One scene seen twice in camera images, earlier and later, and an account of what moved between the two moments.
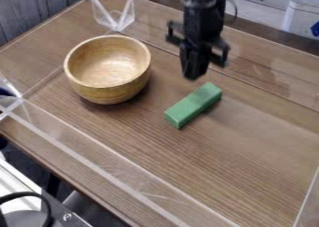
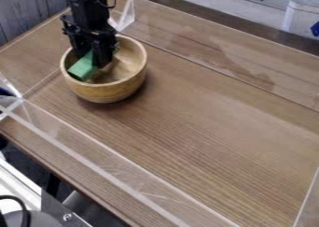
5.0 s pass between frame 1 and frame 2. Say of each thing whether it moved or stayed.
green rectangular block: moved
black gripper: moved
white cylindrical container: stayed
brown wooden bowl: stayed
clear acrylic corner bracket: stayed
